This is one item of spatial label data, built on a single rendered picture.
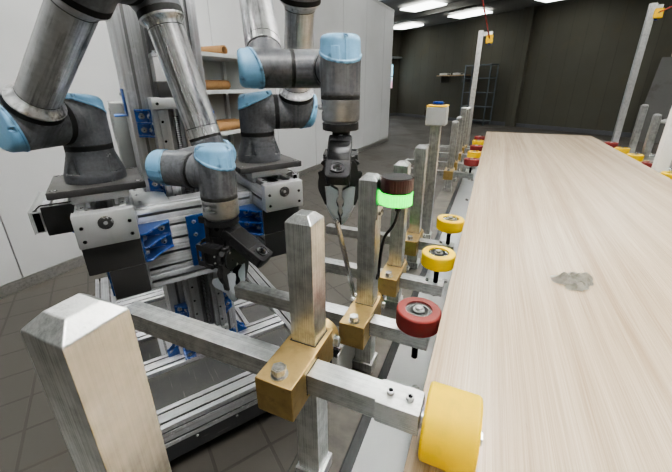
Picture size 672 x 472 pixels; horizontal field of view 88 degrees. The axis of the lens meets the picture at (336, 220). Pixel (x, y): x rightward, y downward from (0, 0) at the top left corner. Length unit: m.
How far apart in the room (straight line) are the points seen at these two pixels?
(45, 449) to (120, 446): 1.66
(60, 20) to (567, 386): 1.04
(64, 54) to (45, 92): 0.10
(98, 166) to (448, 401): 1.01
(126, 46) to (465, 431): 1.27
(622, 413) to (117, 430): 0.55
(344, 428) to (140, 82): 1.13
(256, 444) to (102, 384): 1.40
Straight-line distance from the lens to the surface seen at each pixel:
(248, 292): 0.81
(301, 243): 0.40
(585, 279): 0.88
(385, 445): 0.82
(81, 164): 1.15
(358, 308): 0.71
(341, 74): 0.66
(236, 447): 1.62
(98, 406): 0.24
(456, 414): 0.42
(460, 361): 0.59
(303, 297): 0.44
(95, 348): 0.22
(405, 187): 0.60
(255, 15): 0.85
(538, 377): 0.61
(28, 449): 1.96
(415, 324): 0.64
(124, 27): 1.36
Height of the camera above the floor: 1.28
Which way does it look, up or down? 21 degrees down
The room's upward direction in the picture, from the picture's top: straight up
